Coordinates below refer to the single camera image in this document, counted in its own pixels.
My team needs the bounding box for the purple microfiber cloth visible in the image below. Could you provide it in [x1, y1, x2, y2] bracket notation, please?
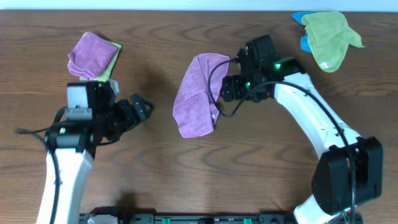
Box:
[173, 53, 230, 138]

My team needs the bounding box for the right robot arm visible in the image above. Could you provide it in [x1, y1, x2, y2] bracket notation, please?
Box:
[220, 58, 383, 223]

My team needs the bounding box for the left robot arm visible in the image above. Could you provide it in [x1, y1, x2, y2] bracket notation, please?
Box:
[37, 93, 155, 223]

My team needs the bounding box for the folded light green cloth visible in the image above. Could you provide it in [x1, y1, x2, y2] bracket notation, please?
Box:
[78, 32, 123, 83]

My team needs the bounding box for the blue microfiber cloth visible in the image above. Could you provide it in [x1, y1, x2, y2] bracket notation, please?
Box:
[291, 11, 315, 54]

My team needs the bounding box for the folded purple cloth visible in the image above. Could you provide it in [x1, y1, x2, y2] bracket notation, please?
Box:
[67, 31, 119, 80]

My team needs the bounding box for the green microfiber cloth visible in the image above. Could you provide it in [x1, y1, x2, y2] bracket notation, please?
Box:
[301, 11, 364, 73]

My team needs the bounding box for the right black camera cable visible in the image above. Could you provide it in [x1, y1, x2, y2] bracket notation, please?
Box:
[207, 58, 357, 224]

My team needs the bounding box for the black camera cable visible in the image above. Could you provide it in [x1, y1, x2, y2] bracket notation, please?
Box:
[16, 107, 94, 224]
[207, 58, 357, 224]

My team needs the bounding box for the left black camera cable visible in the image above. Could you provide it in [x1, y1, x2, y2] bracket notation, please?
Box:
[16, 107, 94, 224]

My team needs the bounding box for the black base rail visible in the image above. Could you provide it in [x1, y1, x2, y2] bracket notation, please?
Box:
[78, 207, 297, 224]

